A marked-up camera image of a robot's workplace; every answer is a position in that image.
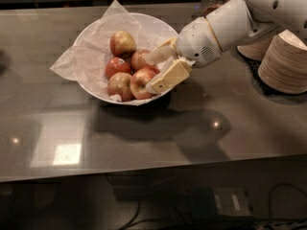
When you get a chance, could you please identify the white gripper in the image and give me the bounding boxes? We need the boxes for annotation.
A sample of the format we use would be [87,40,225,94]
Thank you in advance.
[144,17,222,94]

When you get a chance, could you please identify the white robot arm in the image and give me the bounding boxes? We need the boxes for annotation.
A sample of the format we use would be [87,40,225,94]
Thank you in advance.
[145,0,307,94]

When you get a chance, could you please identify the hidden red apple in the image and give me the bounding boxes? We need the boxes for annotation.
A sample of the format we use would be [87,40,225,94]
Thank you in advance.
[143,66,160,75]

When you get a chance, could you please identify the middle right apple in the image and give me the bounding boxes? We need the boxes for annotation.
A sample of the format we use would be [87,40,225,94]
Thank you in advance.
[130,49,150,72]

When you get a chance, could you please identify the front right apple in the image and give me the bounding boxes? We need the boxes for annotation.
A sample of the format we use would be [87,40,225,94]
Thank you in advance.
[130,68,155,100]

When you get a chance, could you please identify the top red-green apple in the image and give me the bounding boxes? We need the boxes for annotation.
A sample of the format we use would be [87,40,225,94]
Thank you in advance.
[109,31,136,58]

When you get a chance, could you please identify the front left apple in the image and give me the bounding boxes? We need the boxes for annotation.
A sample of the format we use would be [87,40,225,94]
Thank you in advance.
[107,73,133,102]

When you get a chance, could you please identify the red left apple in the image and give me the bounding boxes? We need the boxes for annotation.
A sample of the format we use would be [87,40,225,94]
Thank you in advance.
[105,57,131,80]

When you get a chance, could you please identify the white bowl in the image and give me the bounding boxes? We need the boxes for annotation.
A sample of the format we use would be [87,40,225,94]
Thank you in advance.
[73,12,180,106]

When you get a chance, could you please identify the black mat under plates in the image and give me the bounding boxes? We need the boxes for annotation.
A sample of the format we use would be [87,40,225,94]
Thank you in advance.
[236,49,293,96]

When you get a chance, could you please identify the rear stack paper plates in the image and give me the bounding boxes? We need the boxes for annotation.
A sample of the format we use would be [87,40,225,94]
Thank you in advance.
[237,37,272,61]

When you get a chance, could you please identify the white paper liner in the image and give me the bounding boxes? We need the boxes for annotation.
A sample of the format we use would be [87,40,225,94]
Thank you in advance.
[50,0,180,106]

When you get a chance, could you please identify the dark box under table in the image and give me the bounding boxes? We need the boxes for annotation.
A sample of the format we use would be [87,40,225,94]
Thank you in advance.
[189,187,254,220]

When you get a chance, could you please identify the black cable under table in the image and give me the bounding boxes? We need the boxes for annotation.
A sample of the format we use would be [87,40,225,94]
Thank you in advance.
[268,183,307,222]

